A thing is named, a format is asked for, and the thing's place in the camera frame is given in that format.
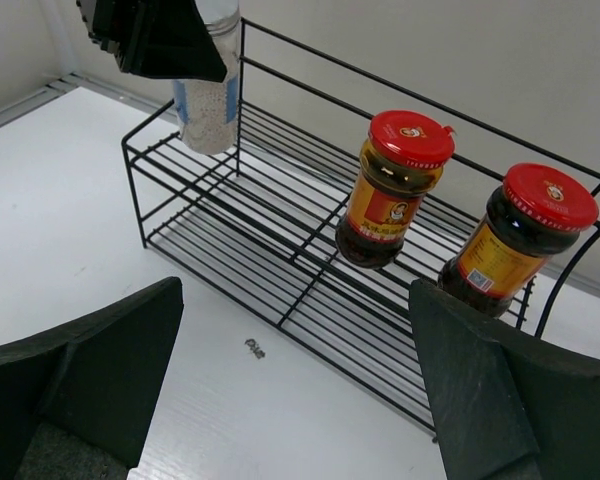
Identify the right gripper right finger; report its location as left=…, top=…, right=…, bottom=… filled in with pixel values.
left=409, top=280, right=600, bottom=479

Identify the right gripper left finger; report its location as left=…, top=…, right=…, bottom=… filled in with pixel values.
left=0, top=277, right=184, bottom=479

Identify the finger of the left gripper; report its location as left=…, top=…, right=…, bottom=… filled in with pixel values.
left=75, top=0, right=227, bottom=83

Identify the silver lid blue label jar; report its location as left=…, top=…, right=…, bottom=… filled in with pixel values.
left=172, top=0, right=241, bottom=155

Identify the red lid sauce jar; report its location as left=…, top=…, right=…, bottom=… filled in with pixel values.
left=437, top=163, right=599, bottom=318
left=335, top=110, right=455, bottom=269

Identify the small dark table mark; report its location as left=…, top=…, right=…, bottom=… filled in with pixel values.
left=244, top=338, right=266, bottom=360

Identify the black wire rack shelf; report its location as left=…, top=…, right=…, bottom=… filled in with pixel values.
left=120, top=17, right=600, bottom=444

